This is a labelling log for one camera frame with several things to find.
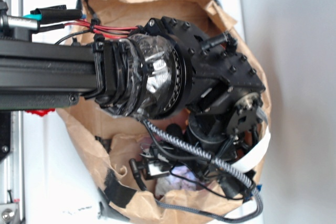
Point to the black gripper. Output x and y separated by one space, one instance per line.
211 147

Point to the white paper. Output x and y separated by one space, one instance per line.
181 179

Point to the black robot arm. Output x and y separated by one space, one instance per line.
197 93

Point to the brown paper bag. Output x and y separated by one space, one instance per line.
105 144

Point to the white plastic tray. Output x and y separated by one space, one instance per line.
58 187

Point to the aluminium frame rail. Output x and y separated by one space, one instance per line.
12 168

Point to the black mounting bracket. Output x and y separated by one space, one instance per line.
5 133

